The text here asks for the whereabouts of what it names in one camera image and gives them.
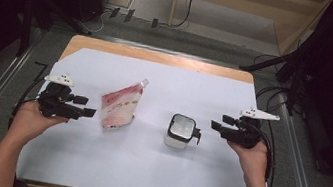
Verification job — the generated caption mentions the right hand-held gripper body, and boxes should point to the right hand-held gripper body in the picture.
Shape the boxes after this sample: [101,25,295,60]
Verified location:
[218,103,282,154]

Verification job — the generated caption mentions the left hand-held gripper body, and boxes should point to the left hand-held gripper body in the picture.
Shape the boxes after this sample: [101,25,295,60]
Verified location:
[34,69,90,125]

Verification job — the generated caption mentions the red and white refill pouch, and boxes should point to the red and white refill pouch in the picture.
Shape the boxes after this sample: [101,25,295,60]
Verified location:
[95,72,151,137]

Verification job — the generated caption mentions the glass jar with black lid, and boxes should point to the glass jar with black lid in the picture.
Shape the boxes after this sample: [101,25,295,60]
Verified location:
[163,111,205,153]

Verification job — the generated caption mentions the person's right hand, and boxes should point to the person's right hand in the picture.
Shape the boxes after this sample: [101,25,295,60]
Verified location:
[221,135,273,186]

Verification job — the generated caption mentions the person's left hand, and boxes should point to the person's left hand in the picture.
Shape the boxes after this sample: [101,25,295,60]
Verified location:
[6,98,72,153]

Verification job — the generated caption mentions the black stand with angled legs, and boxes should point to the black stand with angled legs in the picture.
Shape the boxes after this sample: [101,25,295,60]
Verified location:
[14,0,98,69]
[232,34,319,119]

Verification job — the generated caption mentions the white paper sheet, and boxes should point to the white paper sheet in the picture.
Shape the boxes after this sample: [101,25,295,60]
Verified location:
[13,39,268,187]

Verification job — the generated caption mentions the wooden table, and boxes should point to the wooden table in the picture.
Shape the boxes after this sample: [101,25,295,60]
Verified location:
[12,28,269,187]

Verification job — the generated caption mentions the right hand-held gripper cable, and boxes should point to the right hand-held gripper cable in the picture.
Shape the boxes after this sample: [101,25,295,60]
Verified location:
[249,124,282,187]

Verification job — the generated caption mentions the hand-held gripper cable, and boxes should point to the hand-held gripper cable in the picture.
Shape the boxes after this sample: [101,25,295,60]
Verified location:
[249,124,282,187]
[6,73,48,134]

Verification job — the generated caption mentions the left hand-held gripper cable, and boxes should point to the left hand-held gripper cable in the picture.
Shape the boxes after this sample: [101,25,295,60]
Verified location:
[6,73,48,134]

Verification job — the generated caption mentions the black floor cables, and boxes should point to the black floor cables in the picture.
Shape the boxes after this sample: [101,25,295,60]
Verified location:
[234,51,300,187]

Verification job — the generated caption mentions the white floor cable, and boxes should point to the white floor cable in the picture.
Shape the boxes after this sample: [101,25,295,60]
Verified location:
[85,6,115,37]

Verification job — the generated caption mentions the light wooden frame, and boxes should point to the light wooden frame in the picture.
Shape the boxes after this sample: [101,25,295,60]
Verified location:
[165,0,333,63]

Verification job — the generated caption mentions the black hanging cable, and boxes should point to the black hanging cable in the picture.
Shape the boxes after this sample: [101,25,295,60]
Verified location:
[167,0,197,32]

